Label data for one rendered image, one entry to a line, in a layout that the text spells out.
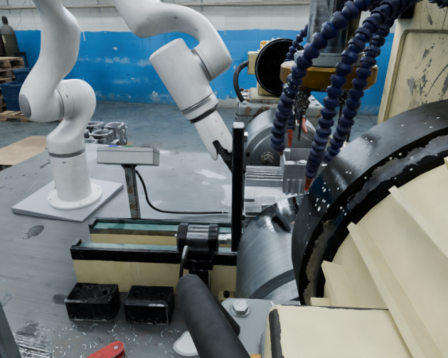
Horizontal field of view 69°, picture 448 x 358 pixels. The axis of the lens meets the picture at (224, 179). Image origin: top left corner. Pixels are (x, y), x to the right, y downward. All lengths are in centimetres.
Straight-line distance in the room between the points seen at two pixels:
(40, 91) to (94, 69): 633
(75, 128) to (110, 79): 609
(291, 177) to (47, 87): 76
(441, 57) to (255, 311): 57
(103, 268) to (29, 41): 760
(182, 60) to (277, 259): 46
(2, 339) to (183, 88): 56
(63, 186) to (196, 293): 113
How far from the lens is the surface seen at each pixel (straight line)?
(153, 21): 78
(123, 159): 100
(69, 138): 121
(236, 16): 626
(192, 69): 72
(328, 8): 65
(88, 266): 88
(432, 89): 74
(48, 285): 99
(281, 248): 43
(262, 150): 94
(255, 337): 31
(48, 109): 115
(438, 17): 75
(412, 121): 19
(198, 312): 16
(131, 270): 84
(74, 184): 127
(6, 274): 108
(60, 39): 107
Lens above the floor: 140
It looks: 25 degrees down
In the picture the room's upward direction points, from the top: straight up
